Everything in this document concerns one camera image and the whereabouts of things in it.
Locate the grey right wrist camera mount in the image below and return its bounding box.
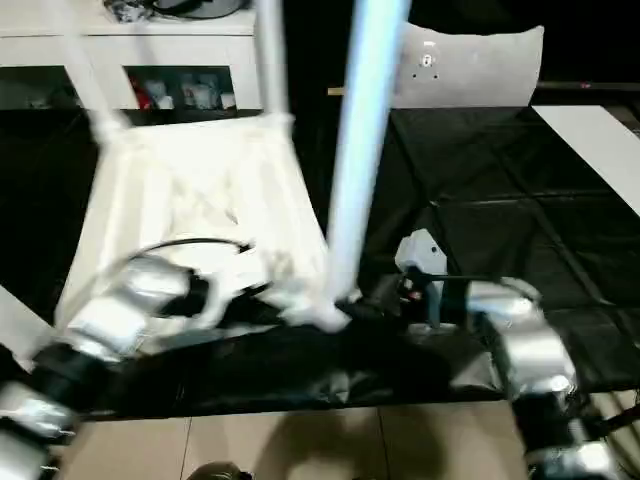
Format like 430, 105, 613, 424
395, 230, 447, 279

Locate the black work mat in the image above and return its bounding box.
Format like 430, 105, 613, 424
0, 100, 640, 421

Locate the white plastic table leg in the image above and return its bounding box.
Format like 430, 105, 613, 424
45, 0, 129, 146
255, 0, 293, 126
322, 0, 411, 301
0, 285, 53, 363

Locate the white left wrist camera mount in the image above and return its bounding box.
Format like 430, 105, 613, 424
198, 245, 273, 327

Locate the small red bottle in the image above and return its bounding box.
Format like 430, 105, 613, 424
132, 80, 155, 111

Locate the dark clutter pile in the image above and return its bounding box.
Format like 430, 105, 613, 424
105, 0, 151, 23

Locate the dark grey helmet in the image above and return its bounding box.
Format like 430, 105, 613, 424
150, 0, 246, 19

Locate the white cabinet with glass doors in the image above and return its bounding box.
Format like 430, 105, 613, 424
0, 0, 263, 113

